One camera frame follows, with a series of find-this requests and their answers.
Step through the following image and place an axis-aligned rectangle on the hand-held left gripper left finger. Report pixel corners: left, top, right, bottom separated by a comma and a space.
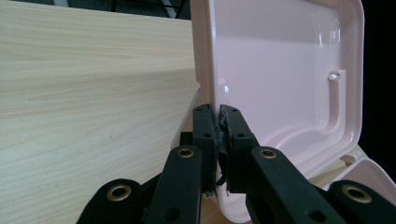
143, 104, 219, 224

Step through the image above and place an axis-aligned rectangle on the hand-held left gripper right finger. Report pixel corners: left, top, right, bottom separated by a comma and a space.
219, 104, 347, 224

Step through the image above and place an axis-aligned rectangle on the pink storage box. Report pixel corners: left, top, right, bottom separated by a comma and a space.
169, 0, 396, 224

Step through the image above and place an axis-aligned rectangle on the black chair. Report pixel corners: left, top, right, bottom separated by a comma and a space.
110, 0, 191, 21

